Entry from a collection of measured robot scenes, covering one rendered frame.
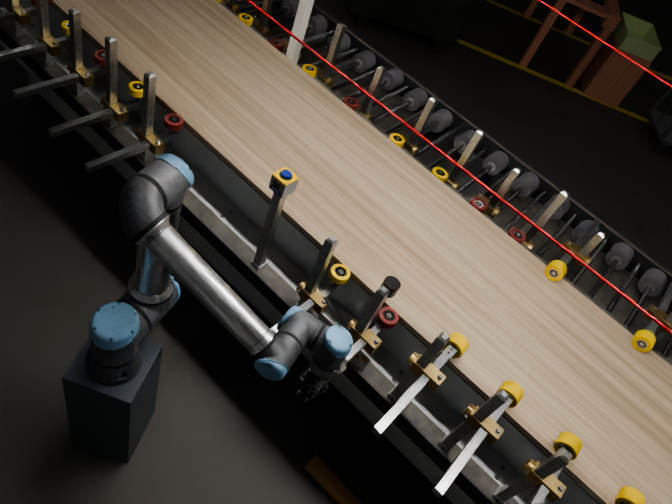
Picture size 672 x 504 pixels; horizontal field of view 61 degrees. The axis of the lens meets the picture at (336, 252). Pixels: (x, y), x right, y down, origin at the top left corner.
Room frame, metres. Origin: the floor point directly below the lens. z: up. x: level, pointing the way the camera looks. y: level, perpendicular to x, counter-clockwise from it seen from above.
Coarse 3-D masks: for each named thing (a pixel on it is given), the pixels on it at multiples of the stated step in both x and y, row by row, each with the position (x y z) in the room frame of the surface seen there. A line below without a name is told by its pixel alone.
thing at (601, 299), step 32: (256, 32) 2.86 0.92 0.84; (384, 64) 3.18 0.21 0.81; (384, 128) 2.72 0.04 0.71; (448, 128) 2.96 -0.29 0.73; (416, 160) 2.40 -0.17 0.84; (448, 160) 2.70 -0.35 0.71; (480, 160) 2.83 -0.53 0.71; (512, 160) 2.80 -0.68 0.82; (576, 224) 2.61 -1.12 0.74; (544, 256) 2.29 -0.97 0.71; (640, 256) 2.48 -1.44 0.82; (576, 288) 2.02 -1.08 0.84; (608, 288) 2.27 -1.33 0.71; (640, 320) 2.15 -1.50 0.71
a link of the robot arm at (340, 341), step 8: (328, 328) 0.98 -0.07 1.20; (336, 328) 0.99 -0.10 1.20; (344, 328) 1.00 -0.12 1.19; (320, 336) 0.95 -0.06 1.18; (328, 336) 0.95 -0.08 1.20; (336, 336) 0.96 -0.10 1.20; (344, 336) 0.98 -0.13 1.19; (320, 344) 0.93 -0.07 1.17; (328, 344) 0.93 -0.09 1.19; (336, 344) 0.94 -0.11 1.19; (344, 344) 0.95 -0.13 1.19; (352, 344) 0.97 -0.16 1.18; (320, 352) 0.92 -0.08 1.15; (328, 352) 0.92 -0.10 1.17; (336, 352) 0.92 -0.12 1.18; (344, 352) 0.93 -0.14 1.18; (320, 360) 0.92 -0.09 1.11; (328, 360) 0.92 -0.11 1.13; (336, 360) 0.92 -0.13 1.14; (320, 368) 0.92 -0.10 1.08; (328, 368) 0.92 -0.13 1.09; (336, 368) 0.93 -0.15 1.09
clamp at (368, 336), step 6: (348, 324) 1.27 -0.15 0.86; (354, 324) 1.27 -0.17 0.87; (354, 330) 1.25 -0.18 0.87; (366, 330) 1.27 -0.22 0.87; (354, 336) 1.25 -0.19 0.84; (360, 336) 1.24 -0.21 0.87; (366, 336) 1.25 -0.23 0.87; (372, 336) 1.26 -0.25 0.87; (366, 342) 1.23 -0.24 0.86; (372, 342) 1.23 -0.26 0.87; (366, 348) 1.22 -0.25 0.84; (372, 348) 1.22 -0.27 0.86
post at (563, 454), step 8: (552, 456) 0.99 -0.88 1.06; (560, 456) 0.97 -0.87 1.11; (568, 456) 0.98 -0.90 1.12; (544, 464) 0.97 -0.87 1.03; (552, 464) 0.97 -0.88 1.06; (560, 464) 0.96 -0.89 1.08; (536, 472) 0.97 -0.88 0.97; (544, 472) 0.96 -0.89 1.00; (552, 472) 0.96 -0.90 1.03; (512, 480) 1.00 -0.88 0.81; (520, 480) 0.97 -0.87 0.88; (504, 488) 0.98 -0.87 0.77; (512, 488) 0.97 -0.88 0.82; (520, 488) 0.96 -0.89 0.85; (504, 496) 0.96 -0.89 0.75; (512, 496) 0.96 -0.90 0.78
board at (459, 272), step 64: (64, 0) 2.29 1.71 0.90; (128, 0) 2.52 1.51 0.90; (192, 0) 2.78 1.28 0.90; (128, 64) 2.05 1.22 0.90; (192, 64) 2.26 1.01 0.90; (256, 64) 2.48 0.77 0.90; (192, 128) 1.85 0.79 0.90; (256, 128) 2.02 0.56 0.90; (320, 128) 2.22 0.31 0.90; (320, 192) 1.81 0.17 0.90; (384, 192) 1.99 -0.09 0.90; (448, 192) 2.19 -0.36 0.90; (384, 256) 1.63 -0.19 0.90; (448, 256) 1.79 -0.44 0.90; (512, 256) 1.96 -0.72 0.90; (448, 320) 1.46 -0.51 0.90; (512, 320) 1.60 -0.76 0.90; (576, 320) 1.76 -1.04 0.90; (576, 384) 1.44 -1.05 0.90; (640, 384) 1.58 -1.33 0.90; (640, 448) 1.29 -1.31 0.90
